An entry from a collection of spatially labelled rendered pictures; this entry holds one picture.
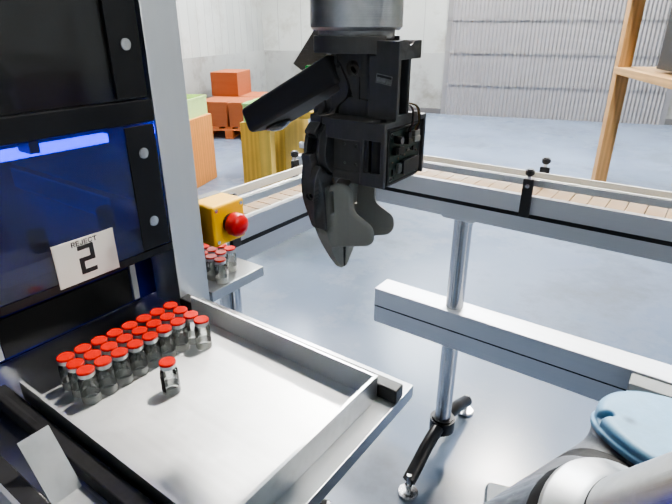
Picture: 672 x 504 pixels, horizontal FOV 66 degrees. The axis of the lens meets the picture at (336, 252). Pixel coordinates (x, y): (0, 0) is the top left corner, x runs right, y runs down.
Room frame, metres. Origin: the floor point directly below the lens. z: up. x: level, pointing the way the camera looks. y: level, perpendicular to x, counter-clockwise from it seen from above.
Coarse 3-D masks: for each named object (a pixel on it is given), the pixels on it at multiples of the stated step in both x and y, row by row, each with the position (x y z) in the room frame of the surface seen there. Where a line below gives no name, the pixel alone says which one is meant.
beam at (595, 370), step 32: (384, 288) 1.42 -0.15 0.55; (416, 288) 1.42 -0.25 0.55; (384, 320) 1.40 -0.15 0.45; (416, 320) 1.34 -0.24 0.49; (448, 320) 1.28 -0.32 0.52; (480, 320) 1.23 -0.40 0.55; (512, 320) 1.23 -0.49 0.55; (480, 352) 1.22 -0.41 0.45; (512, 352) 1.17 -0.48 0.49; (544, 352) 1.12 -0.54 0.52; (576, 352) 1.08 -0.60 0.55; (608, 352) 1.08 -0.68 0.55; (576, 384) 1.07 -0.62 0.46; (608, 384) 1.03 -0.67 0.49
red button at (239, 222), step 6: (228, 216) 0.80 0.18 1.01; (234, 216) 0.80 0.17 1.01; (240, 216) 0.80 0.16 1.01; (228, 222) 0.80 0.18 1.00; (234, 222) 0.79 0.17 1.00; (240, 222) 0.80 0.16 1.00; (246, 222) 0.81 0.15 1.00; (228, 228) 0.79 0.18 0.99; (234, 228) 0.79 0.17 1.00; (240, 228) 0.80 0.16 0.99; (246, 228) 0.81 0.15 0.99; (234, 234) 0.79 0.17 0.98; (240, 234) 0.80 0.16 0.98
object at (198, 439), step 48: (240, 336) 0.64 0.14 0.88; (144, 384) 0.53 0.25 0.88; (192, 384) 0.53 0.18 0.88; (240, 384) 0.53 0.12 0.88; (288, 384) 0.53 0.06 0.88; (336, 384) 0.53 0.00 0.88; (96, 432) 0.45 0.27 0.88; (144, 432) 0.45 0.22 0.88; (192, 432) 0.45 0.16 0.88; (240, 432) 0.45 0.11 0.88; (288, 432) 0.45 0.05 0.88; (336, 432) 0.44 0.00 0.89; (144, 480) 0.35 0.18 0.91; (192, 480) 0.38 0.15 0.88; (240, 480) 0.38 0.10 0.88; (288, 480) 0.37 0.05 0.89
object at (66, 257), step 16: (80, 240) 0.62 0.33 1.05; (96, 240) 0.63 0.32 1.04; (112, 240) 0.65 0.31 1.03; (64, 256) 0.60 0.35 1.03; (80, 256) 0.61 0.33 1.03; (96, 256) 0.63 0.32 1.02; (112, 256) 0.65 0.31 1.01; (64, 272) 0.59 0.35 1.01; (80, 272) 0.61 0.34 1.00; (96, 272) 0.63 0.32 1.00; (64, 288) 0.59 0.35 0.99
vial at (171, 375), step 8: (160, 368) 0.51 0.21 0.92; (168, 368) 0.51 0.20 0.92; (176, 368) 0.52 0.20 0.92; (160, 376) 0.51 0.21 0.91; (168, 376) 0.51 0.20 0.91; (176, 376) 0.51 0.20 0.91; (168, 384) 0.51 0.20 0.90; (176, 384) 0.51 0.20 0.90; (168, 392) 0.51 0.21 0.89; (176, 392) 0.51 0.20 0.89
